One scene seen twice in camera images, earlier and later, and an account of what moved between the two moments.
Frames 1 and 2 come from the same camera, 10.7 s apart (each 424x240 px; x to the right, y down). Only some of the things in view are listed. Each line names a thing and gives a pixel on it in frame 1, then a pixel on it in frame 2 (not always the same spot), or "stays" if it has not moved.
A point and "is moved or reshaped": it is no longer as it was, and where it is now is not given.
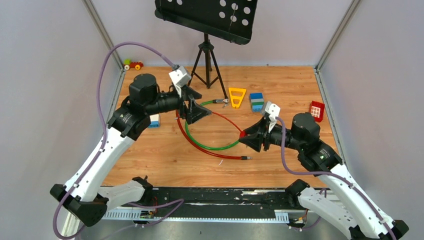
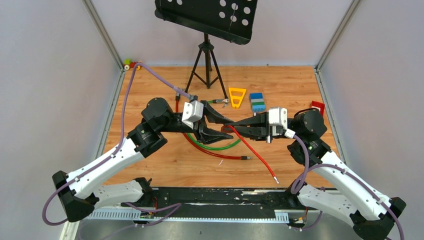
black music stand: x=232 y=20 stays
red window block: x=317 y=109 stays
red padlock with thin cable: x=243 y=134 is moved or reshaped
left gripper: x=195 y=112 → x=205 y=135
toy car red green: x=128 y=64 stays
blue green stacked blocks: x=257 y=102 stays
